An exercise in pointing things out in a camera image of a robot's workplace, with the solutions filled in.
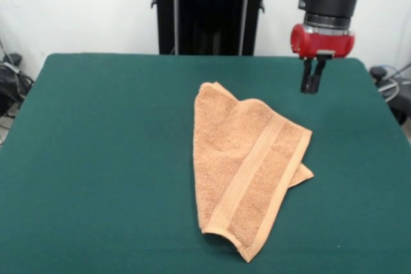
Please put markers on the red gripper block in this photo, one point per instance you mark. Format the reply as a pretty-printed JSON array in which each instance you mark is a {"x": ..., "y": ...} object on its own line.
[{"x": 324, "y": 43}]

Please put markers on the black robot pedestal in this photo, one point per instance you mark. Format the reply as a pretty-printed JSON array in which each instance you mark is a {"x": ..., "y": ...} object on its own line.
[{"x": 208, "y": 14}]

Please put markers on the dark green table cloth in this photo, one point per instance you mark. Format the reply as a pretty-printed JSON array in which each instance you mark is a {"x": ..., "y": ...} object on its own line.
[{"x": 96, "y": 158}]

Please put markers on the tan terry towel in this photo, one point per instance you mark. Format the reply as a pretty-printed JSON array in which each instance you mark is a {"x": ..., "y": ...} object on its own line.
[{"x": 237, "y": 158}]

